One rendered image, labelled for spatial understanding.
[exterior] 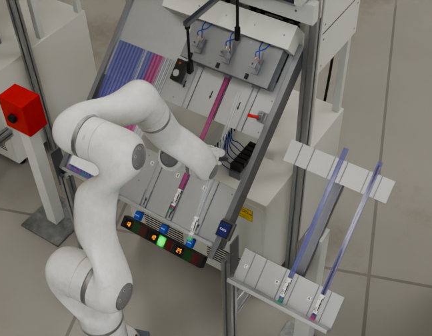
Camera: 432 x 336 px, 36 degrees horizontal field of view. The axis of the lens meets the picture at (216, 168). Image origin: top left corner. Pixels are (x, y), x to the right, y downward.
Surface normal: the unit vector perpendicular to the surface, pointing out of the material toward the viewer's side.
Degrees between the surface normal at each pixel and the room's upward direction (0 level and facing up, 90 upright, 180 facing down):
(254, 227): 90
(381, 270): 0
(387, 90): 0
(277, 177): 0
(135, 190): 42
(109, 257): 65
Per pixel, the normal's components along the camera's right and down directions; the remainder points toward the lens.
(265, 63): -0.39, -0.11
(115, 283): 0.74, -0.03
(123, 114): 0.16, 0.70
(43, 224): -0.03, -0.70
